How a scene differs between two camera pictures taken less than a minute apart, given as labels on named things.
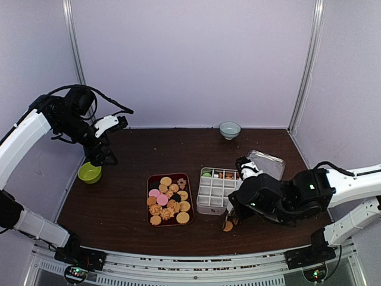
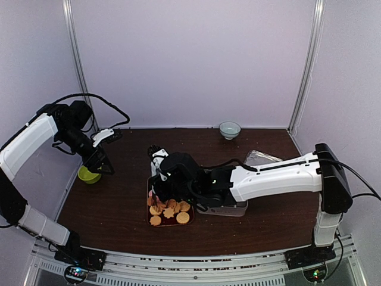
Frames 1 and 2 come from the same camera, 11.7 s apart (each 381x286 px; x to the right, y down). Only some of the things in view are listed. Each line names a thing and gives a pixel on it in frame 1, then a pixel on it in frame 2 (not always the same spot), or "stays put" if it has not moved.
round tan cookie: (228, 226) → (155, 210)
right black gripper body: (243, 212) → (164, 195)
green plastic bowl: (88, 173) stays put
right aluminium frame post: (314, 49) stays put
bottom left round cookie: (155, 220) stays put
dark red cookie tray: (169, 200) stays put
